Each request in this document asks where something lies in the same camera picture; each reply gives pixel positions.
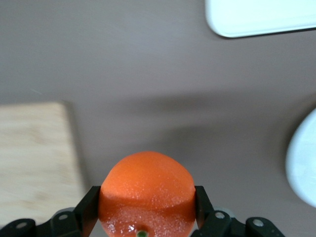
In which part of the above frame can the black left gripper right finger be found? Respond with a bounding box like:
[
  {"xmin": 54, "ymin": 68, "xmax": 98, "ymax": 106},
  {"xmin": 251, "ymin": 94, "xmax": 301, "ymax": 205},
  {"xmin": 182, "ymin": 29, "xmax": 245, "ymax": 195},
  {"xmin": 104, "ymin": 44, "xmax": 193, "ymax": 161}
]
[{"xmin": 192, "ymin": 185, "xmax": 247, "ymax": 237}]

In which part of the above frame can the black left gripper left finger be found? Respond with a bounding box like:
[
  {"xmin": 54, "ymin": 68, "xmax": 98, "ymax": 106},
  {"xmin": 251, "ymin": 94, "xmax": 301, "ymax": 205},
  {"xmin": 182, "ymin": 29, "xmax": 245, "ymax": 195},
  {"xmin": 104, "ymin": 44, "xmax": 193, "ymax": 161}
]
[{"xmin": 34, "ymin": 185, "xmax": 101, "ymax": 237}]

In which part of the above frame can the orange fruit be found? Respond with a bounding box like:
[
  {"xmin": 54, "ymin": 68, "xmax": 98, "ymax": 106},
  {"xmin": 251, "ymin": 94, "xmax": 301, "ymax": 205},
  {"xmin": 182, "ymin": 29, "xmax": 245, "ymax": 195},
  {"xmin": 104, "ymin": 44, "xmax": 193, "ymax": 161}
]
[{"xmin": 98, "ymin": 151, "xmax": 197, "ymax": 237}]

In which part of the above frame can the white round plate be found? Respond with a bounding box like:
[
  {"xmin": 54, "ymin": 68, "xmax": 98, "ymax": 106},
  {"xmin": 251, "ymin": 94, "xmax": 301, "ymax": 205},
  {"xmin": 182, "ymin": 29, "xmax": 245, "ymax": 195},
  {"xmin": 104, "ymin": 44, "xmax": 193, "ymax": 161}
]
[{"xmin": 285, "ymin": 107, "xmax": 316, "ymax": 208}]

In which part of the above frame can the wooden cutting board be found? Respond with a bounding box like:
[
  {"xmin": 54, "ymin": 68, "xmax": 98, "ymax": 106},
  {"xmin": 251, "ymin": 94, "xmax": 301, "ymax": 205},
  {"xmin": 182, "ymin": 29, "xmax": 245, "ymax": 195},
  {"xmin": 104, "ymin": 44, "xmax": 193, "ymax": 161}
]
[{"xmin": 0, "ymin": 101, "xmax": 86, "ymax": 223}]

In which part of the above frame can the cream bear print tray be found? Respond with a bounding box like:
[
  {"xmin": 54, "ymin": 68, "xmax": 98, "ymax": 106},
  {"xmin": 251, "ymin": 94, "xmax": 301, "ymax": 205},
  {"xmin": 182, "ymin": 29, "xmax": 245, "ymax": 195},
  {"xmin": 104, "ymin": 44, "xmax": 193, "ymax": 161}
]
[{"xmin": 205, "ymin": 0, "xmax": 316, "ymax": 38}]

